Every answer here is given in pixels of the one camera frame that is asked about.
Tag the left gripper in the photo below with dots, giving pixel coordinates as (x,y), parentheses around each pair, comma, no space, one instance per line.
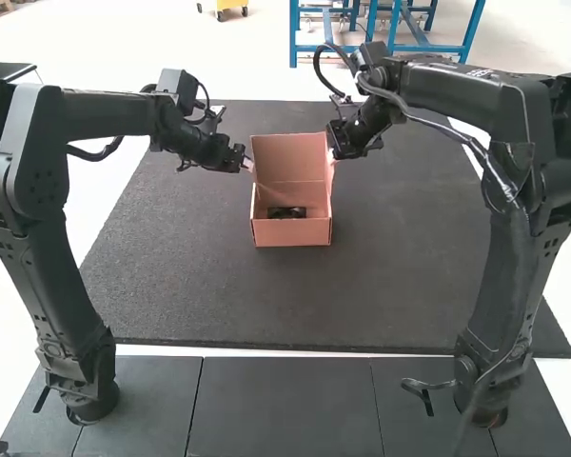
(219,152)

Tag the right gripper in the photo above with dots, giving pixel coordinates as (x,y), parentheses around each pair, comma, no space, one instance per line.
(349,140)

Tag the cardboard box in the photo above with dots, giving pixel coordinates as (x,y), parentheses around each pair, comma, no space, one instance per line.
(290,231)

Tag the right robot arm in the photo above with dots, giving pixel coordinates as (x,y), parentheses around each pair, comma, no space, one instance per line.
(504,90)

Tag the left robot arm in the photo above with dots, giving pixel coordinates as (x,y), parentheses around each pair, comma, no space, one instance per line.
(33,181)

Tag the black square fan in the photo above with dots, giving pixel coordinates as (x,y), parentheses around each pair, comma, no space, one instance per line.
(288,212)

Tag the black mat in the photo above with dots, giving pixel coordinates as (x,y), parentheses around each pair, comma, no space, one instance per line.
(195,285)

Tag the yellow wheeled cart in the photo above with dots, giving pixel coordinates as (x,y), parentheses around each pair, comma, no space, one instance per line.
(230,5)

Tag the dark base panel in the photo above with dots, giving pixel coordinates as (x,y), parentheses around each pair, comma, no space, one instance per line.
(542,419)
(285,409)
(147,404)

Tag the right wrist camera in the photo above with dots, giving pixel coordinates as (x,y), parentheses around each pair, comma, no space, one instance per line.
(342,108)

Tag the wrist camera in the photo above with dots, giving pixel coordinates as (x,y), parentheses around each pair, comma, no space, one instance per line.
(342,108)
(215,116)

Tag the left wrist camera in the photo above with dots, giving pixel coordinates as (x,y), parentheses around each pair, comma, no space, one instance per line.
(215,116)

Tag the blue frame table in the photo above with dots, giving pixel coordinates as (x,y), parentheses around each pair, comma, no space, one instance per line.
(428,47)
(293,33)

